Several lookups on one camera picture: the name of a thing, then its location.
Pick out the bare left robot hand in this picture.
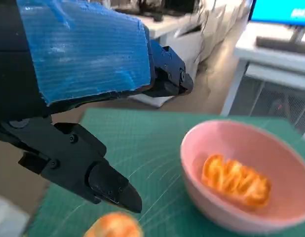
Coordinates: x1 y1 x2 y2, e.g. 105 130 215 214
0 0 194 214

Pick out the pink bowl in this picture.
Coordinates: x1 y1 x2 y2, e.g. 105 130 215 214
180 120 305 225

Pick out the long toy bread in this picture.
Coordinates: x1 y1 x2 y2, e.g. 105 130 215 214
201 154 272 212

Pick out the round toy bread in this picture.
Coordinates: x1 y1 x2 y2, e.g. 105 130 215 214
83 211 144 237

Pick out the green cutting mat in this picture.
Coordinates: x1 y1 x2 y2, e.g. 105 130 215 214
26 108 305 237

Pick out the white desk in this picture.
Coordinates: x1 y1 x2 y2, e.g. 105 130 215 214
233 31 305 65

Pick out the white mesh cabinet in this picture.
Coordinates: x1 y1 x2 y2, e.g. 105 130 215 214
220 55 305 135

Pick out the monitor with blue screen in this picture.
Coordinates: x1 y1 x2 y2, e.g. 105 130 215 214
249 0 305 45

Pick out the dark keyboard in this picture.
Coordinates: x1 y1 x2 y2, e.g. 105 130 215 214
256 36 305 54

